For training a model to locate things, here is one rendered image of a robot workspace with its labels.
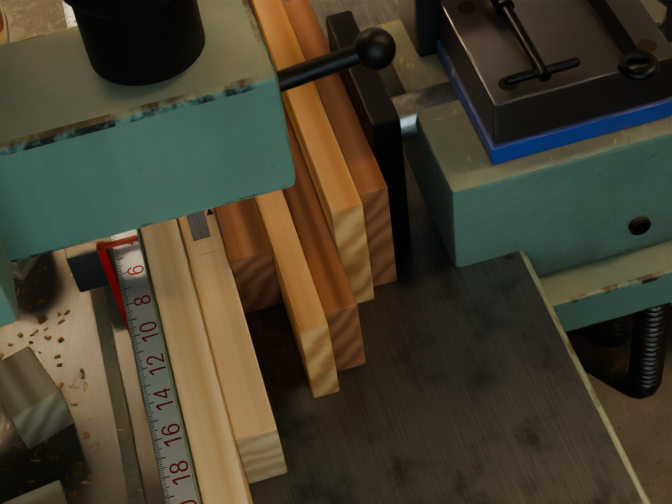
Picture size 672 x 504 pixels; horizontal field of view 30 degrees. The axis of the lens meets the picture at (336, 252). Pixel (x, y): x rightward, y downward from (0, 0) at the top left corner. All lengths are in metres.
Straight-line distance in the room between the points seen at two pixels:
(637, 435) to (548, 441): 1.07
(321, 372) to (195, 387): 0.07
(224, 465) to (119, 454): 0.20
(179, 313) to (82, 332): 0.21
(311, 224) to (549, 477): 0.17
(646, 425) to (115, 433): 1.03
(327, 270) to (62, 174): 0.14
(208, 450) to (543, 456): 0.16
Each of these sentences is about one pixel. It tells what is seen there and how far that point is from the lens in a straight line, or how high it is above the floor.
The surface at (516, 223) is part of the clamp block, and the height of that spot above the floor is 0.92.
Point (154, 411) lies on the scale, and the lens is 0.57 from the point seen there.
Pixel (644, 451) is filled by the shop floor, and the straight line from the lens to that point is 1.67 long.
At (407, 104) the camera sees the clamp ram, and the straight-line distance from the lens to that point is 0.67.
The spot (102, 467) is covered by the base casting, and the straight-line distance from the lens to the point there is 0.75.
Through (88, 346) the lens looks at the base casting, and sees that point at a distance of 0.81.
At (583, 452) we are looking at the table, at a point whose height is 0.90.
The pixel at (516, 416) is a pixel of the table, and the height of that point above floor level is 0.90.
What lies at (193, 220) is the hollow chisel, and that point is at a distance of 0.63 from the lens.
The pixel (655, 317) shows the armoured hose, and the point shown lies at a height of 0.74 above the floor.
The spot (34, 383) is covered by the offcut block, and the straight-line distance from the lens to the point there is 0.76.
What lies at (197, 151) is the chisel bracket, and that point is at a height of 1.04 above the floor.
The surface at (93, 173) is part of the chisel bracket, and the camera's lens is 0.55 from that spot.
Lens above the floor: 1.42
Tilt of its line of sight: 50 degrees down
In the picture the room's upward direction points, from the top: 9 degrees counter-clockwise
